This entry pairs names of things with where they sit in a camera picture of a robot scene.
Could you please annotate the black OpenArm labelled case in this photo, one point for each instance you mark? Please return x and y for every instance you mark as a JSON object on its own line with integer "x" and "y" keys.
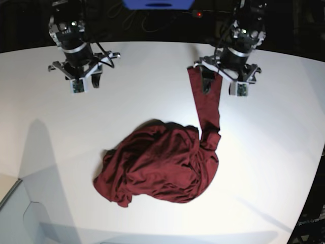
{"x": 310, "y": 225}

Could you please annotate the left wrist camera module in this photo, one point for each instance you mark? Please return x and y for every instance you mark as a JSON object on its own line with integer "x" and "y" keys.
{"x": 242, "y": 89}

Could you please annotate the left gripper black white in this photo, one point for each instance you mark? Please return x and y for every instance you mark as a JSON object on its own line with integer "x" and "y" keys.
{"x": 231, "y": 65}

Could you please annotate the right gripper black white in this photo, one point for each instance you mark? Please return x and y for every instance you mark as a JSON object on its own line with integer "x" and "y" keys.
{"x": 82, "y": 64}

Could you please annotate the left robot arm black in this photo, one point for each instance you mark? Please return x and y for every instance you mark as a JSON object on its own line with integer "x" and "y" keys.
{"x": 239, "y": 38}

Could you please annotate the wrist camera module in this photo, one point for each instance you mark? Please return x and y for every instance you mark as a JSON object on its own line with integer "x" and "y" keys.
{"x": 242, "y": 89}
{"x": 77, "y": 86}

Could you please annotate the dark red long-sleeve t-shirt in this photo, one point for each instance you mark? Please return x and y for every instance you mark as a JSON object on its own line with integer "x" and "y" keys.
{"x": 166, "y": 161}

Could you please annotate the black power strip red light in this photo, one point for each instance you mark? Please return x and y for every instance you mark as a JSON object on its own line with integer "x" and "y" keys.
{"x": 200, "y": 13}

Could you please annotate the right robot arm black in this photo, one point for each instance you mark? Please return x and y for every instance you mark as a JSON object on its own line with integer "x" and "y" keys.
{"x": 68, "y": 26}

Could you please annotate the blue box at table back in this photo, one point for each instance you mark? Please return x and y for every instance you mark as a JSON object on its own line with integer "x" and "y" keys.
{"x": 158, "y": 4}

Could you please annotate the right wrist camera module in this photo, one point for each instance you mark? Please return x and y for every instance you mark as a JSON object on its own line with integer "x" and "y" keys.
{"x": 77, "y": 86}

